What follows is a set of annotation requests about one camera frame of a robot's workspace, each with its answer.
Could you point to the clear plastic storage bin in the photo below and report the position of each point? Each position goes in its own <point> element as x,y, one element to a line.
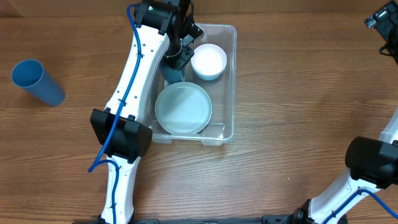
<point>222,91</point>

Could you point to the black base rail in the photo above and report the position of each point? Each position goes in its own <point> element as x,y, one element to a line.
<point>266,219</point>

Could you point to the dark blue cup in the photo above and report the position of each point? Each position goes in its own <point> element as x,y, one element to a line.
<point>31,76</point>
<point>169,74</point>

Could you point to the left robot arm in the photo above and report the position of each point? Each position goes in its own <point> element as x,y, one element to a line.
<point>161,30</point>

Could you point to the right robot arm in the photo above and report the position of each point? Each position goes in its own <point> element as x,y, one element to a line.
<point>371,165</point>

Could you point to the pink bowl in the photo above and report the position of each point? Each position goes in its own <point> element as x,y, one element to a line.
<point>209,58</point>

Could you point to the light blue bowl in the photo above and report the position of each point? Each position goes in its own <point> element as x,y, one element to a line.
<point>208,77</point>

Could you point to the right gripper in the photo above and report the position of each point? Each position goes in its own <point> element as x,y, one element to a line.
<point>390,16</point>

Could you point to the grey plate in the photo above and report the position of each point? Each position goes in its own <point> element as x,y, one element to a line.
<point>183,108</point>

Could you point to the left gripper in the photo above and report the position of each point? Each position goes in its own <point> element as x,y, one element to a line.
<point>177,60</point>

